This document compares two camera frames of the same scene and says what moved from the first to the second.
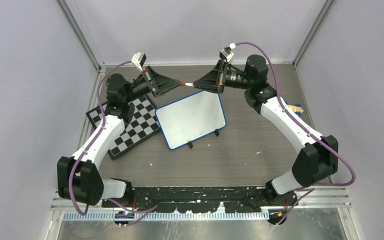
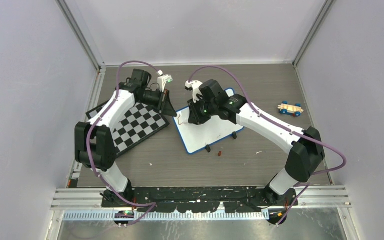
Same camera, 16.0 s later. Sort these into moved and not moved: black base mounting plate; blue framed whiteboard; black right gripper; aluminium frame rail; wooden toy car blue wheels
Moved: blue framed whiteboard; black right gripper
Not moved: wooden toy car blue wheels; aluminium frame rail; black base mounting plate
